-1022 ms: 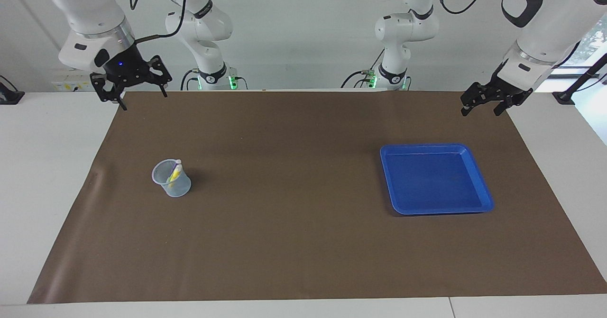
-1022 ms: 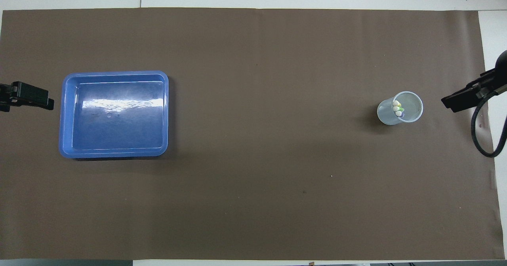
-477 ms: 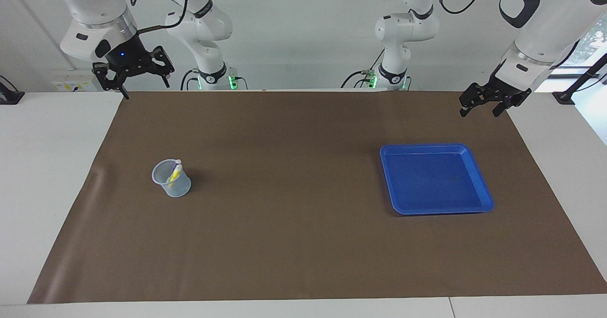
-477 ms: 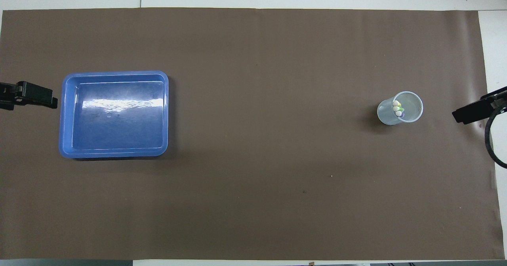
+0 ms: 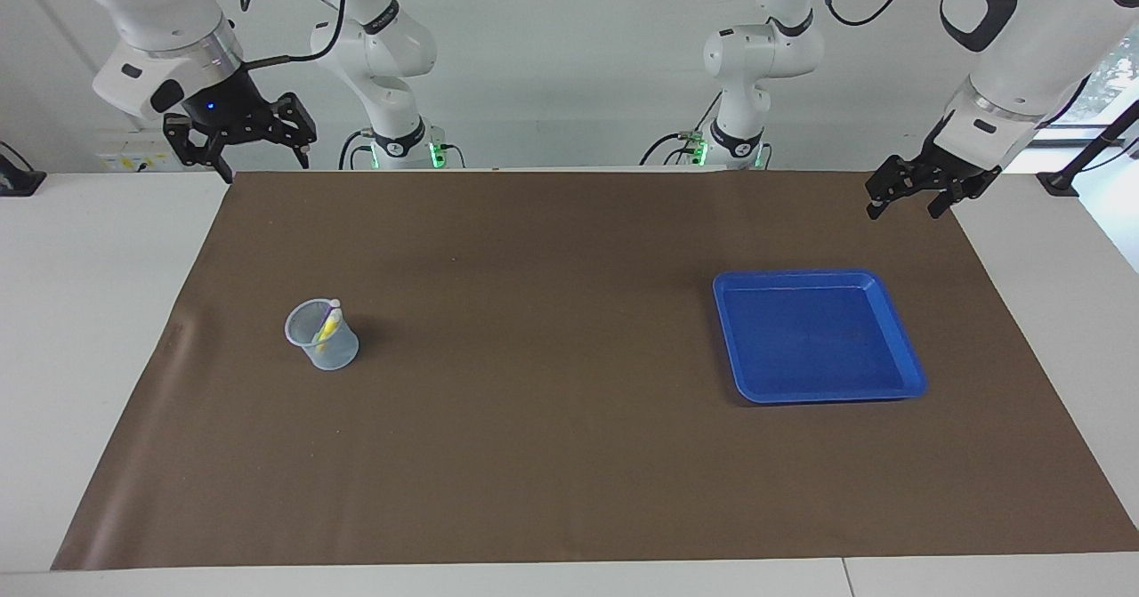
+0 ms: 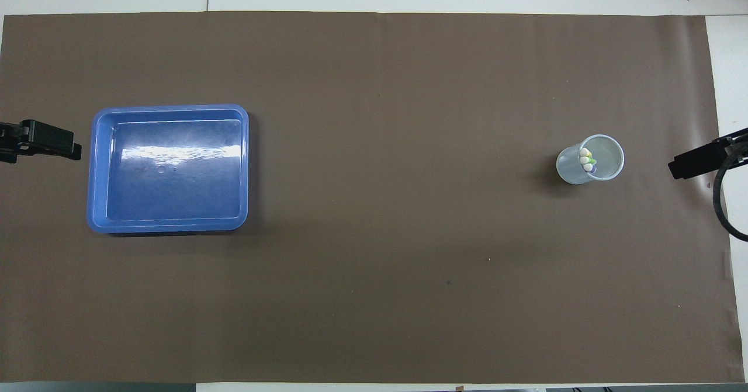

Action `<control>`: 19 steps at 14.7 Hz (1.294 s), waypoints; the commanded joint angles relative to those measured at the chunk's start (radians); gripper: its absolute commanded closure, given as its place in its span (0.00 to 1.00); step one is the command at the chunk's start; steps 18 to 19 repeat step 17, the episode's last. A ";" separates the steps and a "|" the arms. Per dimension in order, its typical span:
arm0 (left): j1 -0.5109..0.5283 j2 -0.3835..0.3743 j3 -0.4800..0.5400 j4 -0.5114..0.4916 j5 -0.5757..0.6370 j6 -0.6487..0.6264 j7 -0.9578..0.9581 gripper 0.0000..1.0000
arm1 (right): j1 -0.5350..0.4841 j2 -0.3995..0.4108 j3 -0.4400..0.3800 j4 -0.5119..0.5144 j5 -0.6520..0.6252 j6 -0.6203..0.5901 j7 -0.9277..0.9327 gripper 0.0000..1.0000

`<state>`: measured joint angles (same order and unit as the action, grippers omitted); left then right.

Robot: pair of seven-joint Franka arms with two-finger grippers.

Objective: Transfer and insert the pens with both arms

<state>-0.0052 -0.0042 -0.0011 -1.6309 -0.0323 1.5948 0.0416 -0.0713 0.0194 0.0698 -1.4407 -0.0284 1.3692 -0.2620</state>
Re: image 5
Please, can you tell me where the black base cable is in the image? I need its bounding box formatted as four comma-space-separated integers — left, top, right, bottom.
337, 128, 376, 171
640, 90, 723, 169

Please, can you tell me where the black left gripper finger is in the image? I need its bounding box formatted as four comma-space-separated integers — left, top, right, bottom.
866, 156, 923, 221
927, 165, 1003, 220

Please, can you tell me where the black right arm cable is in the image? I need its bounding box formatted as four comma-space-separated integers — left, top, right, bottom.
236, 0, 347, 74

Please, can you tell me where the light blue mesh pen cup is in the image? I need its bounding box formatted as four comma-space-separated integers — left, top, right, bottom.
284, 297, 360, 371

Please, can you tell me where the blue plastic tray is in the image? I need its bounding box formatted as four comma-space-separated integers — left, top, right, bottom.
712, 269, 928, 404

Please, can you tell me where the window with green foliage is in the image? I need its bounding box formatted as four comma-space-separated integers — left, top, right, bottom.
1004, 23, 1139, 175

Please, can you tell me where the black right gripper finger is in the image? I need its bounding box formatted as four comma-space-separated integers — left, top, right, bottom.
266, 92, 319, 170
163, 114, 235, 183

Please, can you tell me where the brown table mat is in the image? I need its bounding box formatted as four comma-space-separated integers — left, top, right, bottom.
51, 170, 1139, 571

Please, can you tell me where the white wall socket box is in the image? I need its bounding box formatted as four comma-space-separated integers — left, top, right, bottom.
96, 130, 183, 173

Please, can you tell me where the black clamp stand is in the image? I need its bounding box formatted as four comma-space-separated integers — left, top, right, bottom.
1036, 99, 1139, 198

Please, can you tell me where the black table clamp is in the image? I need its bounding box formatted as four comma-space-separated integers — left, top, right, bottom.
0, 141, 47, 198

